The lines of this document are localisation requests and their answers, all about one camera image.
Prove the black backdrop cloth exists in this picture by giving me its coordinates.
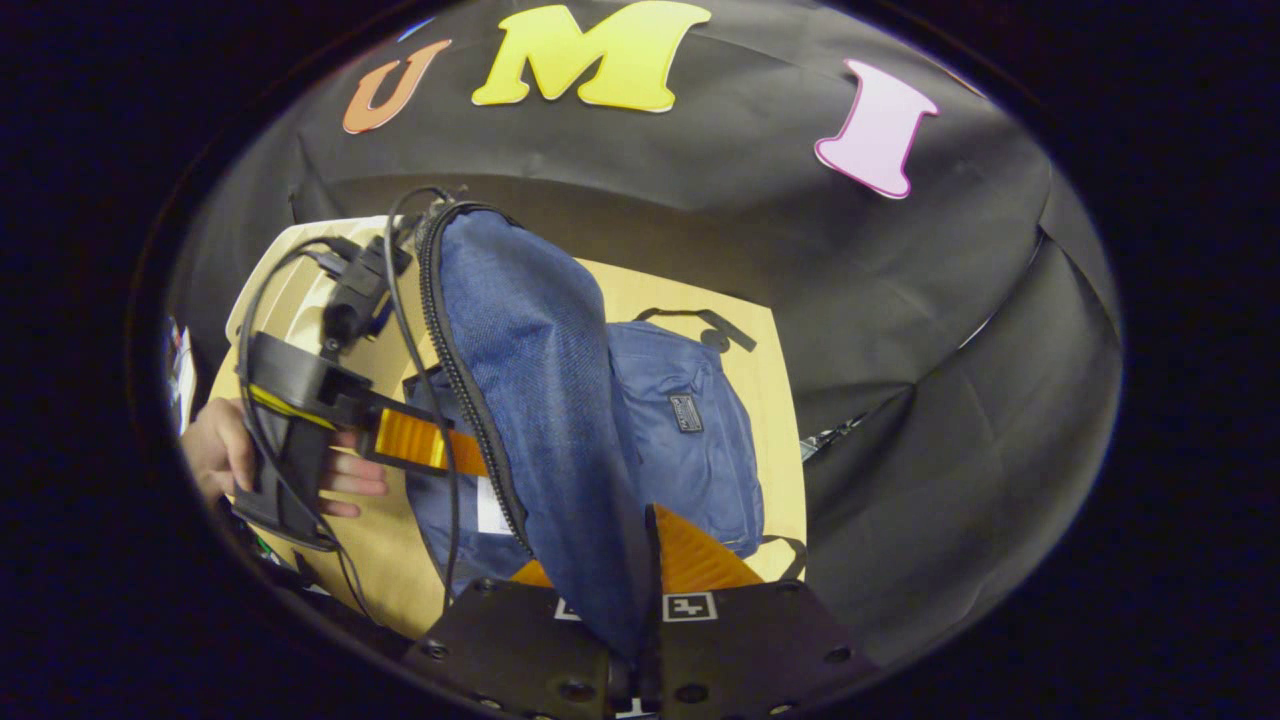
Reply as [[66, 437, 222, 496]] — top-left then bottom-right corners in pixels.
[[165, 0, 1121, 666]]

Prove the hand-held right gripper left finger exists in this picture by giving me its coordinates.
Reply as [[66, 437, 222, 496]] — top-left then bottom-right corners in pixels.
[[400, 558, 641, 720]]

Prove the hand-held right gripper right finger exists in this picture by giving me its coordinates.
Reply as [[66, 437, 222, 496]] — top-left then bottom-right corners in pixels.
[[640, 503, 881, 720]]

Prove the cream plastic bookshelf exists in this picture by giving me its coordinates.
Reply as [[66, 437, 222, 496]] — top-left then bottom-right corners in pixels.
[[225, 215, 441, 421]]

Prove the blue schoolbag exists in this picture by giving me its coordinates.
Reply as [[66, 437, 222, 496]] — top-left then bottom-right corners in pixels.
[[400, 200, 809, 661]]

